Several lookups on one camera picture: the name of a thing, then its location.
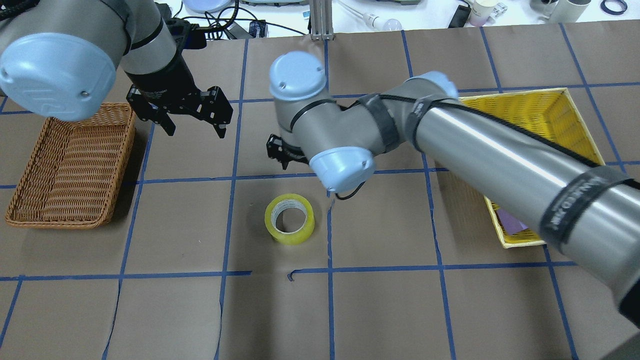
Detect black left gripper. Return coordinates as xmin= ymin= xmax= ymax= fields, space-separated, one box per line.
xmin=125 ymin=52 xmax=234 ymax=139

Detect aluminium frame post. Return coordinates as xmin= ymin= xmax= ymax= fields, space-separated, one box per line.
xmin=308 ymin=0 xmax=335 ymax=41

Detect yellow woven basket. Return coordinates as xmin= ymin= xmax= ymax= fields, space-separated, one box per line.
xmin=438 ymin=88 xmax=604 ymax=248

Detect light bulb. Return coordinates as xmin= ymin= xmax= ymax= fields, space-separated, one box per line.
xmin=337 ymin=0 xmax=403 ymax=32

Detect blue tape ring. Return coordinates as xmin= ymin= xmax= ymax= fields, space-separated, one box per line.
xmin=600 ymin=0 xmax=629 ymax=16

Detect yellow tape roll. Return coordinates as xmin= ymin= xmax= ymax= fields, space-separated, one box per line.
xmin=263 ymin=193 xmax=316 ymax=246

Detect blue plate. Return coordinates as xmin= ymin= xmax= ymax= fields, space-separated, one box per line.
xmin=182 ymin=0 xmax=234 ymax=14

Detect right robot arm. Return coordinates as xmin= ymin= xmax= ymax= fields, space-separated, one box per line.
xmin=267 ymin=51 xmax=640 ymax=326

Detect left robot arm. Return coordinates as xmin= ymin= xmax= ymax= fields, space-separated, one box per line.
xmin=0 ymin=0 xmax=233 ymax=138

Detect brown wicker basket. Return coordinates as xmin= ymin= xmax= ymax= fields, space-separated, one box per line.
xmin=5 ymin=102 xmax=137 ymax=230

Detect purple foam cube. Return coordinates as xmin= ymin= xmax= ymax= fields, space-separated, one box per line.
xmin=496 ymin=207 xmax=529 ymax=236

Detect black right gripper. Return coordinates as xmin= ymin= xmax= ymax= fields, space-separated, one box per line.
xmin=266 ymin=133 xmax=309 ymax=168

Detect white purple cup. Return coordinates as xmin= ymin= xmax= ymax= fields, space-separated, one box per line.
xmin=468 ymin=0 xmax=499 ymax=27

